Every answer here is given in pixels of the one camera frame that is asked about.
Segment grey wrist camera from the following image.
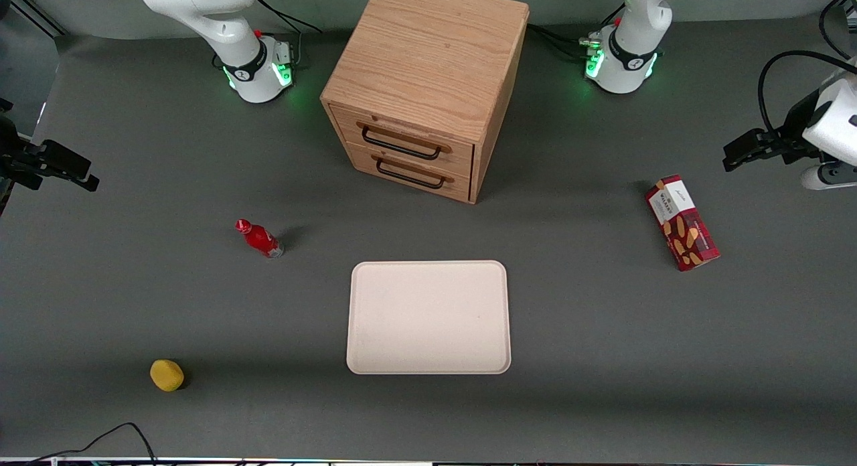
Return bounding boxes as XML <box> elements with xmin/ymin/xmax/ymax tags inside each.
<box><xmin>801</xmin><ymin>163</ymin><xmax>857</xmax><ymax>191</ymax></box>

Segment wooden drawer cabinet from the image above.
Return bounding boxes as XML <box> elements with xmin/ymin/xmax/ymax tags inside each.
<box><xmin>319</xmin><ymin>0</ymin><xmax>530</xmax><ymax>205</ymax></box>

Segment yellow lemon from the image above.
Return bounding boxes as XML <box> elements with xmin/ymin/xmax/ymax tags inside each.
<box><xmin>149</xmin><ymin>359</ymin><xmax>185</xmax><ymax>393</ymax></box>

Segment small red bottle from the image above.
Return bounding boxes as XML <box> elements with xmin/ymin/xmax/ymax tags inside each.
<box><xmin>234</xmin><ymin>218</ymin><xmax>285</xmax><ymax>260</ymax></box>

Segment black hanging cable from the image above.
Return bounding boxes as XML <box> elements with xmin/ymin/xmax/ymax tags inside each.
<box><xmin>820</xmin><ymin>0</ymin><xmax>857</xmax><ymax>60</ymax></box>

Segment black cable on table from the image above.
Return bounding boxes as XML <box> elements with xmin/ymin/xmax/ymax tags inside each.
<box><xmin>25</xmin><ymin>422</ymin><xmax>159</xmax><ymax>466</ymax></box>

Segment red cookie box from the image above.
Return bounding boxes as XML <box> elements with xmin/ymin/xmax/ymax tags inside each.
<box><xmin>645</xmin><ymin>174</ymin><xmax>722</xmax><ymax>273</ymax></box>

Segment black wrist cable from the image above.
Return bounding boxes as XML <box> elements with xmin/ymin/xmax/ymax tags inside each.
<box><xmin>757</xmin><ymin>50</ymin><xmax>857</xmax><ymax>135</ymax></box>

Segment wooden drawer front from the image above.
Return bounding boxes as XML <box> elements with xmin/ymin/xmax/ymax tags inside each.
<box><xmin>344</xmin><ymin>143</ymin><xmax>473</xmax><ymax>204</ymax></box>
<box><xmin>329</xmin><ymin>104</ymin><xmax>476</xmax><ymax>179</ymax></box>

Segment black drawer handle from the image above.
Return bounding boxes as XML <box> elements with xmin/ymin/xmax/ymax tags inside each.
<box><xmin>374</xmin><ymin>156</ymin><xmax>447</xmax><ymax>190</ymax></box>
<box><xmin>361</xmin><ymin>124</ymin><xmax>445</xmax><ymax>161</ymax></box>

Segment black right arm base cable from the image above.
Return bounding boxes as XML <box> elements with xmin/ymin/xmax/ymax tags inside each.
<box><xmin>256</xmin><ymin>0</ymin><xmax>323</xmax><ymax>35</ymax></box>

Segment beige plastic tray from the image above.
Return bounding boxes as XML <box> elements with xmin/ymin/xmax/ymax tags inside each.
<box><xmin>346</xmin><ymin>260</ymin><xmax>512</xmax><ymax>376</ymax></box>

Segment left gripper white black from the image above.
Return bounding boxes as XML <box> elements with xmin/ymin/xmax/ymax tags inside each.
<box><xmin>722</xmin><ymin>70</ymin><xmax>857</xmax><ymax>173</ymax></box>

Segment black left arm base cables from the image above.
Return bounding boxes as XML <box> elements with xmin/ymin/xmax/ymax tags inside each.
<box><xmin>528</xmin><ymin>23</ymin><xmax>591</xmax><ymax>62</ymax></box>

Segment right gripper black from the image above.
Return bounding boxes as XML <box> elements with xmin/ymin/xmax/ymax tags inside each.
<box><xmin>0</xmin><ymin>98</ymin><xmax>100</xmax><ymax>216</ymax></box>

